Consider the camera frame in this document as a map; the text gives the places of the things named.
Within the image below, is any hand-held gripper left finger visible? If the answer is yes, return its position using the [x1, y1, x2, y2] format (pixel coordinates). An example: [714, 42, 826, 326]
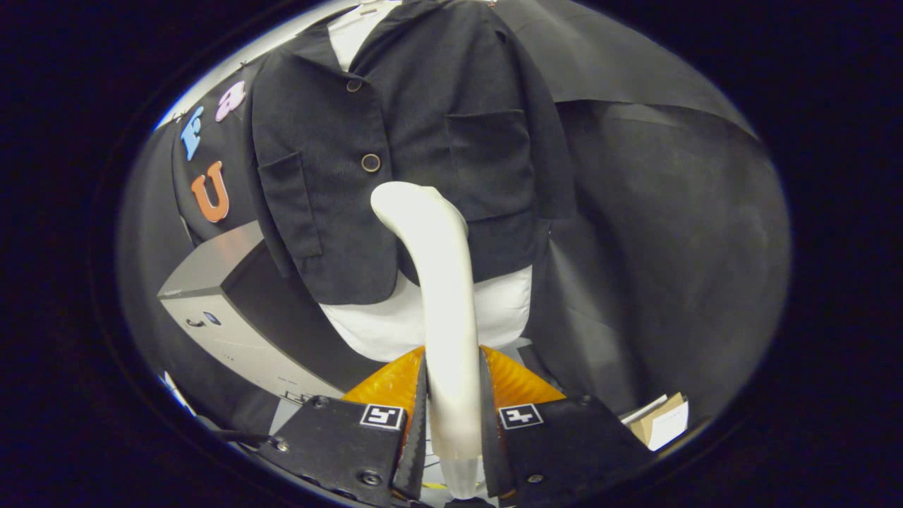
[254, 344, 430, 508]

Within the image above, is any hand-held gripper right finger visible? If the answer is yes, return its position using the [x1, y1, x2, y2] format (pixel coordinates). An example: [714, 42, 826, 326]
[480, 344, 653, 507]

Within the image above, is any black button jacket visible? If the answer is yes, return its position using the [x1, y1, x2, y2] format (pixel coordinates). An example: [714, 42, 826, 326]
[243, 0, 576, 306]

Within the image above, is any white dress form mannequin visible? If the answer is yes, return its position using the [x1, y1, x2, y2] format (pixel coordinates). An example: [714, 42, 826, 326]
[317, 0, 533, 362]

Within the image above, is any small cardboard box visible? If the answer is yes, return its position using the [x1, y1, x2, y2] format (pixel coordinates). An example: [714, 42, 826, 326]
[621, 392, 691, 452]

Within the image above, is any black backdrop cloth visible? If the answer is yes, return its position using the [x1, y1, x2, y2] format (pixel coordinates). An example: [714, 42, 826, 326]
[116, 0, 792, 431]

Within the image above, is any grey drawer cabinet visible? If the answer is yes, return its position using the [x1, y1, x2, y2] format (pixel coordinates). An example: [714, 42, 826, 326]
[157, 220, 382, 404]

